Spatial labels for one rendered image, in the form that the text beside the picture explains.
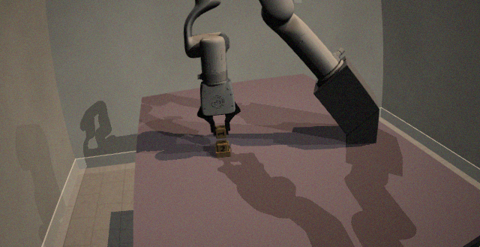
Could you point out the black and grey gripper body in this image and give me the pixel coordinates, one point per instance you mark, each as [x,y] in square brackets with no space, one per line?
[217,98]

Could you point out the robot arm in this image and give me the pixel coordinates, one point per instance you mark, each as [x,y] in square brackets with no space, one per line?
[279,16]

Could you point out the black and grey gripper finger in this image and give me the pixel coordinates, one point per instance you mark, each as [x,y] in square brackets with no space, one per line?
[230,116]
[208,119]

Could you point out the yellow cube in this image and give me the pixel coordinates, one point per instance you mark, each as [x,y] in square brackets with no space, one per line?
[220,131]
[222,146]

